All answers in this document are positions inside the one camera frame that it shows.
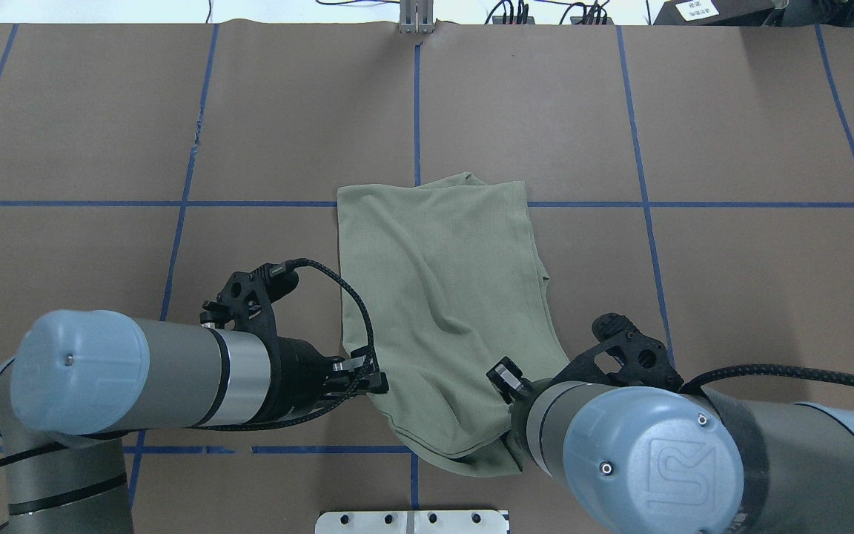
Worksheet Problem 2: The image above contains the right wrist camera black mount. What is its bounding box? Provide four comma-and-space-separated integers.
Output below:
549, 312, 684, 392

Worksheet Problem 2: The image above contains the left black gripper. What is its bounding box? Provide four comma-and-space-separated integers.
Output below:
268, 337, 389, 423

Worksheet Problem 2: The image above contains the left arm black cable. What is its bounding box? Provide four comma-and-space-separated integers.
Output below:
0, 258, 377, 487

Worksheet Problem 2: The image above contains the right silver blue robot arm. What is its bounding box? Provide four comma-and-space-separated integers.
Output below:
487, 358, 854, 533

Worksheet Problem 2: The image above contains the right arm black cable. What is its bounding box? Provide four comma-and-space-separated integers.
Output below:
679, 363, 854, 401

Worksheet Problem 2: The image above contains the olive green long-sleeve shirt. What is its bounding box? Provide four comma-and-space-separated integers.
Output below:
337, 173, 567, 478

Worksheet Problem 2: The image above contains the black power box with label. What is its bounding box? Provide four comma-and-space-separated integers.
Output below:
652, 1, 778, 27

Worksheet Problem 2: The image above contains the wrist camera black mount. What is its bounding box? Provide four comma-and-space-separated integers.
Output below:
199, 263, 299, 343
549, 312, 684, 392

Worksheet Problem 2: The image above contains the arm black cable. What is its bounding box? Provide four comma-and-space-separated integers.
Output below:
679, 363, 854, 401
0, 258, 377, 487

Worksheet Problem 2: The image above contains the white mast base plate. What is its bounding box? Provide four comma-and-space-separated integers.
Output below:
314, 510, 512, 533

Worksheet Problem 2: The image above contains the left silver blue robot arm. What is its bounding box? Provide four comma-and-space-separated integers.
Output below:
0, 310, 388, 533

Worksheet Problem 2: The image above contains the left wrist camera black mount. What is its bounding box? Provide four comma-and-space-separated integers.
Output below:
199, 263, 299, 343

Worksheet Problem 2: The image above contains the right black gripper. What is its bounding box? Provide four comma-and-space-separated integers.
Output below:
486, 357, 552, 471

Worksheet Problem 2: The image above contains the aluminium frame post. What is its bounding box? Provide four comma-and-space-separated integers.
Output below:
397, 0, 436, 34

